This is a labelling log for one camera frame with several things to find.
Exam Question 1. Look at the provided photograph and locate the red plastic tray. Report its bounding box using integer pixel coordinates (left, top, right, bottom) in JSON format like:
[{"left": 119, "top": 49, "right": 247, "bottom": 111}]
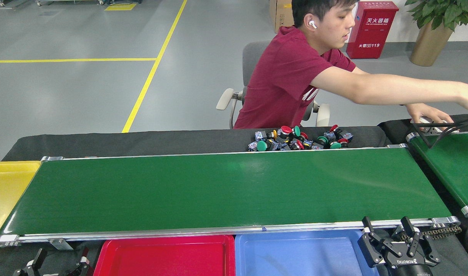
[{"left": 93, "top": 235, "right": 236, "bottom": 276}]

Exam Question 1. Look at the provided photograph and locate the person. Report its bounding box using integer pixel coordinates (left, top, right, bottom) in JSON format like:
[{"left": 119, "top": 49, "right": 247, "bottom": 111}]
[{"left": 234, "top": 0, "right": 468, "bottom": 130}]

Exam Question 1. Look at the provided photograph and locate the brown cardboard box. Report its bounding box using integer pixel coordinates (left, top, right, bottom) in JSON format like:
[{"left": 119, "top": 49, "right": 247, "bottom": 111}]
[{"left": 270, "top": 0, "right": 296, "bottom": 33}]

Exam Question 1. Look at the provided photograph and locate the potted plant gold pot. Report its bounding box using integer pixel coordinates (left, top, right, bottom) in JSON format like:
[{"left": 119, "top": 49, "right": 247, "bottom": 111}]
[{"left": 405, "top": 0, "right": 468, "bottom": 67}]

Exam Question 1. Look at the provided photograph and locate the red fire extinguisher box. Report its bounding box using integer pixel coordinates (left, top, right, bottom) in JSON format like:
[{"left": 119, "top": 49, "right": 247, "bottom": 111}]
[{"left": 346, "top": 1, "right": 399, "bottom": 59}]

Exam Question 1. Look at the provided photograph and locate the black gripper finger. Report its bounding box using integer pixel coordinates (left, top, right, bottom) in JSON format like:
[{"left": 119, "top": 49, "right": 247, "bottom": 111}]
[
  {"left": 13, "top": 248, "right": 48, "bottom": 276},
  {"left": 65, "top": 246, "right": 92, "bottom": 276}
]

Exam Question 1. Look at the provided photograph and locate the blue plastic tray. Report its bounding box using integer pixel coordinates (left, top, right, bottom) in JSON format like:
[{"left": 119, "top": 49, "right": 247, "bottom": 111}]
[{"left": 235, "top": 229, "right": 380, "bottom": 276}]

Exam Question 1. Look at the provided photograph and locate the black drive chain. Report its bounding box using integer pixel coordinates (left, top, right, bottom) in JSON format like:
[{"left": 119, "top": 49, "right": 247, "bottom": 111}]
[{"left": 420, "top": 225, "right": 463, "bottom": 241}]

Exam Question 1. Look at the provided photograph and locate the yellow plastic tray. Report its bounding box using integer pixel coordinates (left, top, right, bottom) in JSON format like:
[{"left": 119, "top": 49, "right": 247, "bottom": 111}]
[{"left": 0, "top": 161, "right": 42, "bottom": 256}]

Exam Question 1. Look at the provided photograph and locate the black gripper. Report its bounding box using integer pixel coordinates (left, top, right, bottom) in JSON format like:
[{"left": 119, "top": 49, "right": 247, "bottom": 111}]
[{"left": 358, "top": 216, "right": 441, "bottom": 276}]

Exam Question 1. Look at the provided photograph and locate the green conveyor belt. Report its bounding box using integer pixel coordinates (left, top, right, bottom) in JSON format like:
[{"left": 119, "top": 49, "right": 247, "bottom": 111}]
[
  {"left": 0, "top": 145, "right": 461, "bottom": 250},
  {"left": 406, "top": 130, "right": 468, "bottom": 218}
]

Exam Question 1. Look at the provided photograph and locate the person's left hand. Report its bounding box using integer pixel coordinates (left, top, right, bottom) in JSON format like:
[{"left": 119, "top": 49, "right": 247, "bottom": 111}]
[{"left": 406, "top": 103, "right": 454, "bottom": 125}]

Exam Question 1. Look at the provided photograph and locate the black cable bundle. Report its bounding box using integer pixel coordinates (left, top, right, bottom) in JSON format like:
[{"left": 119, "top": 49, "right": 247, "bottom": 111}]
[{"left": 420, "top": 117, "right": 468, "bottom": 149}]

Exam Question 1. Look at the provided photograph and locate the grey office chair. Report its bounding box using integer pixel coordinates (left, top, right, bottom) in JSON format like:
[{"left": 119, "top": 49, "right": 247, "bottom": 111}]
[{"left": 216, "top": 41, "right": 330, "bottom": 129}]

